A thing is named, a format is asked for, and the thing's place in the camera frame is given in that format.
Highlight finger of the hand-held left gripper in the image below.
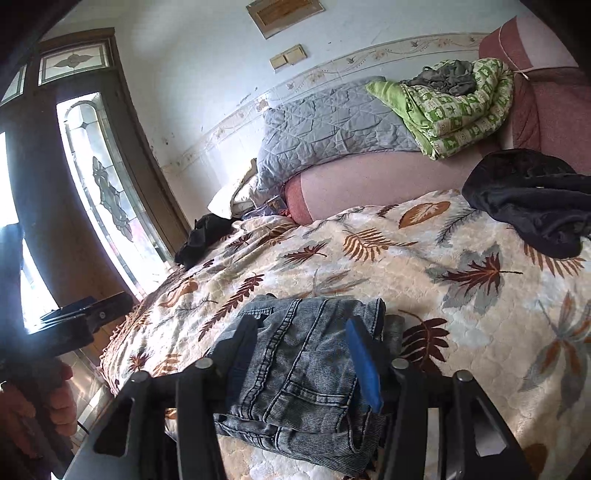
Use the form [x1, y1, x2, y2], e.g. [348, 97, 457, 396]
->
[88, 292, 134, 332]

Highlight person's left hand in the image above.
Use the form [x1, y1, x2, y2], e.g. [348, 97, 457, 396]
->
[0, 361, 78, 439]

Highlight small black garment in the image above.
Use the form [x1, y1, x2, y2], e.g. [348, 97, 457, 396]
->
[174, 213, 236, 269]

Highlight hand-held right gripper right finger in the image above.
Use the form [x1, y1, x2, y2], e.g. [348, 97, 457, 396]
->
[345, 318, 536, 480]

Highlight cream pillow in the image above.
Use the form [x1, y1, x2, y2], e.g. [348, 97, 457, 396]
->
[208, 159, 259, 217]

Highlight dark grey garment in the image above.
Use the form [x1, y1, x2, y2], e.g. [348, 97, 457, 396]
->
[401, 60, 478, 96]

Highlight stained glass transom window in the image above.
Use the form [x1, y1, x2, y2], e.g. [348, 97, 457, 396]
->
[37, 41, 114, 86]

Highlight grey denim pants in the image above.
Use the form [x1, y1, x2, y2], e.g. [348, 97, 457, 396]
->
[205, 295, 407, 478]

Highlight purple cloth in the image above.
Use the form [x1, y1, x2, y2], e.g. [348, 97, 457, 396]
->
[249, 194, 291, 219]

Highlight framed wall plaque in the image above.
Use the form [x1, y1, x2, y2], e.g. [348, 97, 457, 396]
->
[246, 0, 325, 40]

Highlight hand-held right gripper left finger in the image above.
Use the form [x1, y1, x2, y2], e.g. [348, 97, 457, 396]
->
[62, 314, 259, 480]

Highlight green printed blanket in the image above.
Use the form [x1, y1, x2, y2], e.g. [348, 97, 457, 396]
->
[365, 58, 515, 161]

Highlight stained glass door pane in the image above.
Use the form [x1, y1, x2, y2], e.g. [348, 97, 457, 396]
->
[56, 91, 169, 296]

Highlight grey quilted pillow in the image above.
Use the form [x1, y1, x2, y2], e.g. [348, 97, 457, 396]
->
[254, 76, 421, 195]

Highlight large shiny black garment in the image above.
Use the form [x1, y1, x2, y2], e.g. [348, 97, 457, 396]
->
[462, 149, 591, 259]

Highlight pink and maroon sofa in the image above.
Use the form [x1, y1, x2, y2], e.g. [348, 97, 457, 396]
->
[284, 16, 591, 227]

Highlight leaf print blanket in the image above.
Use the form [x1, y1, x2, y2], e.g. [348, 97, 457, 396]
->
[99, 189, 591, 480]

